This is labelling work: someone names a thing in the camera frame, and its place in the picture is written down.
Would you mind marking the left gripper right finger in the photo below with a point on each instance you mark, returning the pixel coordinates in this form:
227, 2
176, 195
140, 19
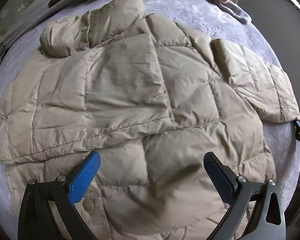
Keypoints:
267, 220

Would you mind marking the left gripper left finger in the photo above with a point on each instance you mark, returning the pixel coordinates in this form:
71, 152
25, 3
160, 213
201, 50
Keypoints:
36, 220

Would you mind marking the beige quilted down jacket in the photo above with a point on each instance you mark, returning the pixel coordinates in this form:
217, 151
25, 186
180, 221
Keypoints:
151, 96

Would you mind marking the grey folded bed cover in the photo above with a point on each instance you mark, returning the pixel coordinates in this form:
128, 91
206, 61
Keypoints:
38, 11

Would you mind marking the grey sock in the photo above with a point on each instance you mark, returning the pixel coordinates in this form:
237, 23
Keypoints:
234, 10

